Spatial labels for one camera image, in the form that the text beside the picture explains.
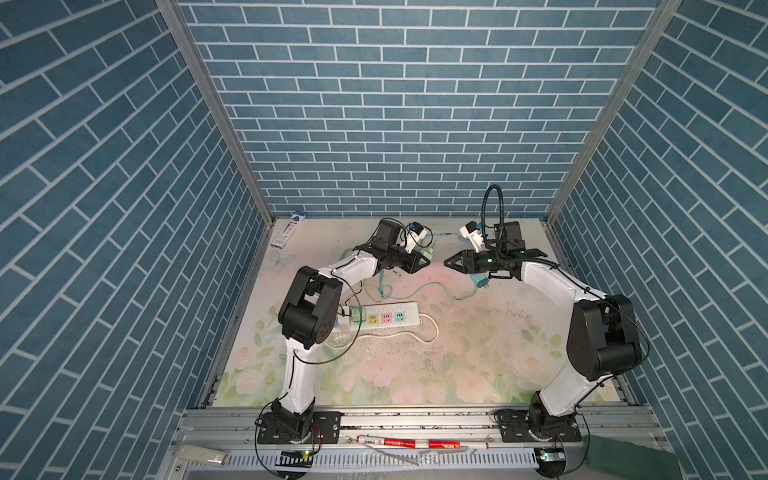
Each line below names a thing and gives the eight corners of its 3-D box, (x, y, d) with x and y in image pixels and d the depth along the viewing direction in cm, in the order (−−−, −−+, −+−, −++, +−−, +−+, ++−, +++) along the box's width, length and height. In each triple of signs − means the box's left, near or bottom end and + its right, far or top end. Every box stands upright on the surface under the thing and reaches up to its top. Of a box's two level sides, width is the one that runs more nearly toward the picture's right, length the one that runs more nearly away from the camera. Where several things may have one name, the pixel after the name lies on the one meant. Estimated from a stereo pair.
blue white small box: (272, 246, 114) (271, 242, 113) (297, 212, 126) (296, 209, 125) (283, 248, 114) (282, 245, 112) (307, 214, 126) (306, 211, 124)
